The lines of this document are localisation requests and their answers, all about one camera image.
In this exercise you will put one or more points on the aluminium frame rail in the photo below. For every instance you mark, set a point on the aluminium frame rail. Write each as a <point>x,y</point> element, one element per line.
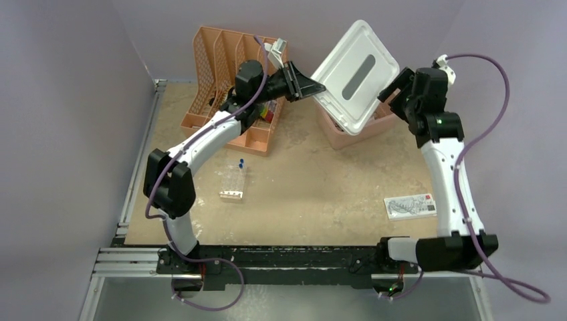
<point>142,262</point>

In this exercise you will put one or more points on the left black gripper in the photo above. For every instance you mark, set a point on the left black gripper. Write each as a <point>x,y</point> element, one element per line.
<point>297,85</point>

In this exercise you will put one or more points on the white plastic bin lid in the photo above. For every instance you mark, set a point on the white plastic bin lid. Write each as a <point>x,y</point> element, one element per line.
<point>354,73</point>

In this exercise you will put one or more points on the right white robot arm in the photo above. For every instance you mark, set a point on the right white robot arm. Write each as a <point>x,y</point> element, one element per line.
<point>418,97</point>

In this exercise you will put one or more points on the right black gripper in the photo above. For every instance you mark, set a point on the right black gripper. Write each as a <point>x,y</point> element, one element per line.
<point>405,83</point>

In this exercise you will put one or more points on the white printed label card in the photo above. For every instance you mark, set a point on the white printed label card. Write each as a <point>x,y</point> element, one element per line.
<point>410,207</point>

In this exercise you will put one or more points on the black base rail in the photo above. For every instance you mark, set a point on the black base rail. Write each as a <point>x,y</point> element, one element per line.
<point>212,267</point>

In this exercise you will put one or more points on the orange plastic file organizer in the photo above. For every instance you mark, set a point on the orange plastic file organizer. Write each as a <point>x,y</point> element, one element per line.
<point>218,54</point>

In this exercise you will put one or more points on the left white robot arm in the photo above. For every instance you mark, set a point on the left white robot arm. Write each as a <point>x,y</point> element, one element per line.
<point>168,180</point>

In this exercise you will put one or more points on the clear test tube rack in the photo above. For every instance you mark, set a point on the clear test tube rack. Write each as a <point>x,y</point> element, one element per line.
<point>233,182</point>

